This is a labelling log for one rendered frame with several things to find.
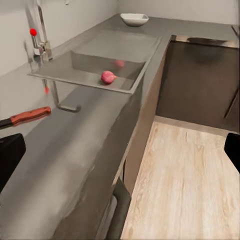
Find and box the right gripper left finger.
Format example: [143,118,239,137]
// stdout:
[0,133,26,193]

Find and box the parer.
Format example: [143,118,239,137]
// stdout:
[0,106,52,126]

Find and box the vidalia onion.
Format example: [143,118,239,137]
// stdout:
[100,70,118,84]

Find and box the bowl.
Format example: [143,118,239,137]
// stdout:
[120,13,149,27]

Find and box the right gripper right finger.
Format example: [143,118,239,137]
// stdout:
[224,133,240,173]

